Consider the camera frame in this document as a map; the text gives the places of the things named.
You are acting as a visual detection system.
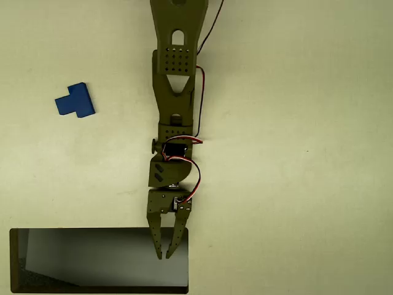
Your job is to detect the blue T-shaped block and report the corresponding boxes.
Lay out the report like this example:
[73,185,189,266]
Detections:
[55,82,96,119]

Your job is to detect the long red black cable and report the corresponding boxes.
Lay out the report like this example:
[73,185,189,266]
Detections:
[192,0,225,139]

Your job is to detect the white red black gripper cable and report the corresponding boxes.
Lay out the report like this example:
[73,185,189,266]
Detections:
[165,155,203,205]

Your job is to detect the white red black wrist cable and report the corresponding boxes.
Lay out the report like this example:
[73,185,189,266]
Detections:
[161,136,204,163]

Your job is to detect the dark rectangular bin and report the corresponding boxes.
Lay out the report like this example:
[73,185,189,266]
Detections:
[9,227,189,295]

